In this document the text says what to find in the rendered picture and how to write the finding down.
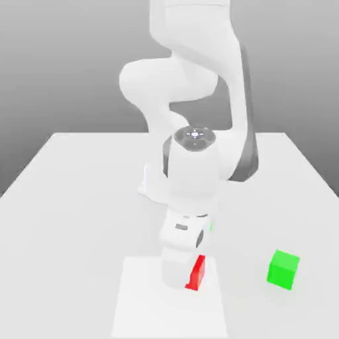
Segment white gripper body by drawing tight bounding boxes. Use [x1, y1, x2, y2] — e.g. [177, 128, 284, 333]
[160, 245, 199, 291]

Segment small red cube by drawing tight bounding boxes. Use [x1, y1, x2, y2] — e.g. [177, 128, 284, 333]
[184, 254, 207, 292]

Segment small green cube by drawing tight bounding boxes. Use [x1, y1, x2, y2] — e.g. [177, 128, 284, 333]
[266, 248, 301, 291]

